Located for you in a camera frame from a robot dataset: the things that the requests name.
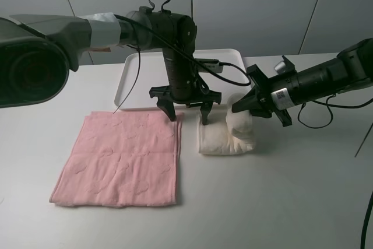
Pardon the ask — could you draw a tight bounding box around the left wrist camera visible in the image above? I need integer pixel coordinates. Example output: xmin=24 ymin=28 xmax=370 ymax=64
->
xmin=196 ymin=58 xmax=224 ymax=74

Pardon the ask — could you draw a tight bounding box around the white plastic tray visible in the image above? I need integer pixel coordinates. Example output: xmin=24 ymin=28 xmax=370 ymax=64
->
xmin=114 ymin=49 xmax=251 ymax=110

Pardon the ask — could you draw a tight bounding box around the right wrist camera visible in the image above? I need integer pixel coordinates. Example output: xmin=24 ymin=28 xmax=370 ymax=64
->
xmin=274 ymin=55 xmax=295 ymax=75

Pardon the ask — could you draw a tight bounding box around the camera cable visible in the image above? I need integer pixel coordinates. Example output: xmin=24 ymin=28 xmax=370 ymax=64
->
xmin=297 ymin=94 xmax=373 ymax=249
xmin=113 ymin=14 xmax=254 ymax=87

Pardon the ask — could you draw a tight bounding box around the white towel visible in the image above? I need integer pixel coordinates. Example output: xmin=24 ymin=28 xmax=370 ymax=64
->
xmin=197 ymin=93 xmax=256 ymax=156

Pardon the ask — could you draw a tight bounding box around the left camera cable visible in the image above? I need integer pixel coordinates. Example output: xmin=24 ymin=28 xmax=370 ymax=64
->
xmin=113 ymin=14 xmax=254 ymax=87

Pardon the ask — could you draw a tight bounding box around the pink towel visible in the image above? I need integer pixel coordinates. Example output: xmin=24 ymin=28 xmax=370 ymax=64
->
xmin=50 ymin=111 xmax=184 ymax=208

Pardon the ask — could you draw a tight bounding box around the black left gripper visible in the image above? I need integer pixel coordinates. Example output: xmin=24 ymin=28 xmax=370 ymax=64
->
xmin=149 ymin=85 xmax=221 ymax=125

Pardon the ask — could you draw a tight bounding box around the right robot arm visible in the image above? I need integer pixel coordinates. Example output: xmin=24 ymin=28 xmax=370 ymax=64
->
xmin=231 ymin=38 xmax=372 ymax=127

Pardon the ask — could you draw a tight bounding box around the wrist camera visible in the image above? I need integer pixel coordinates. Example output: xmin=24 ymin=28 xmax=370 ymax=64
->
xmin=196 ymin=58 xmax=224 ymax=74
xmin=274 ymin=55 xmax=295 ymax=75

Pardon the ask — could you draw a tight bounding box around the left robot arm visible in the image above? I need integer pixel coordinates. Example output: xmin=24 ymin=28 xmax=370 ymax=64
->
xmin=1 ymin=6 xmax=221 ymax=122

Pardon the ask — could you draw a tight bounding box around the right camera cable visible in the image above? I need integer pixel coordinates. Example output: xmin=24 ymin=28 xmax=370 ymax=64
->
xmin=297 ymin=94 xmax=373 ymax=249

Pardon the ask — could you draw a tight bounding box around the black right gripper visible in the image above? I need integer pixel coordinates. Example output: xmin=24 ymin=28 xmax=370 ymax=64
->
xmin=231 ymin=65 xmax=292 ymax=127

